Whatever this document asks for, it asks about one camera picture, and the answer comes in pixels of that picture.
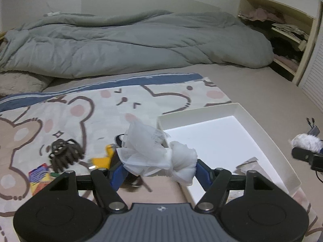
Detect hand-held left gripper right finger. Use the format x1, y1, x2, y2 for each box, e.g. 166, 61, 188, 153
194, 159, 275, 213

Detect pink clothes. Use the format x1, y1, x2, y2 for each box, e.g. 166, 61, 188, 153
240, 7, 285, 23

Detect yellow headlamp with black strap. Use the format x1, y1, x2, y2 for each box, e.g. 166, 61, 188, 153
87, 135, 142, 189

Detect beige fluffy pillow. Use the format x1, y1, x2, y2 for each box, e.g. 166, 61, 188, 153
0, 71, 55, 97

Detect white shallow cardboard box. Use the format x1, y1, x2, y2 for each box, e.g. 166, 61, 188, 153
157, 102, 302, 203

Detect white plastic bag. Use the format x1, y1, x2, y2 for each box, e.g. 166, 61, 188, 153
116, 120, 198, 186

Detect white louvered door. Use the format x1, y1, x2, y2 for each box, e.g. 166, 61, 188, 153
298, 33, 323, 106

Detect beige bed sheet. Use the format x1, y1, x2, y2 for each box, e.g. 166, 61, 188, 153
0, 64, 323, 242

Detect dark brown hair claw clip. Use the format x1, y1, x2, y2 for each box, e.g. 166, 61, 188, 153
48, 138, 86, 169

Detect colourful playing card box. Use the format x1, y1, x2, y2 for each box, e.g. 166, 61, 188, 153
28, 165, 57, 196

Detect grey duvet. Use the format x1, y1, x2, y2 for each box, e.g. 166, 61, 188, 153
0, 10, 274, 78

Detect folded pale cloth stack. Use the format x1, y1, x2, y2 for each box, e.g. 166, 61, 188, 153
271, 23, 309, 51

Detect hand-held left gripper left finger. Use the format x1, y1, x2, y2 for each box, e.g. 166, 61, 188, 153
48, 163, 128, 213

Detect white headboard panel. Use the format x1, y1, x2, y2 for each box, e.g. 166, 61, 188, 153
81, 0, 240, 22

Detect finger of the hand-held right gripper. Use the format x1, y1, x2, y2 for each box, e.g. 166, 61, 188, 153
291, 147, 323, 172

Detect dark clothes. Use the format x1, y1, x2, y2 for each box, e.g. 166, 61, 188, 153
271, 37, 303, 61

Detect cream open shelf unit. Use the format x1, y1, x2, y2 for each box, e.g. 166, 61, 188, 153
238, 0, 317, 86

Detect bear printed blanket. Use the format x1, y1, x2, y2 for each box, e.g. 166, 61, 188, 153
0, 74, 318, 242

